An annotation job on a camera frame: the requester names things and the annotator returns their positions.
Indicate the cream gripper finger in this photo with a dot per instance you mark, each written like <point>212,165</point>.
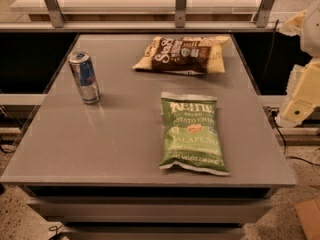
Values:
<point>294,25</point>
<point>303,94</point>

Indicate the blue silver Red Bull can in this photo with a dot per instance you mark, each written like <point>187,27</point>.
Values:
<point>83,72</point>

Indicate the white rounded gripper body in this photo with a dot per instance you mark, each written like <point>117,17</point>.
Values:
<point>311,34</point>

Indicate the green Kettle jalapeno chips bag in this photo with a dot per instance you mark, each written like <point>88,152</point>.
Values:
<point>190,137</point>

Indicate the metal shelf frame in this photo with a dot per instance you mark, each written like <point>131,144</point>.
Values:
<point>193,16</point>

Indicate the cardboard box corner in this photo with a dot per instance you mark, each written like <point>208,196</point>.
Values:
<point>308,213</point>

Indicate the brown Stacy's chips bag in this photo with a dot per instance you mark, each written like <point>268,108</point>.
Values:
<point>186,55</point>

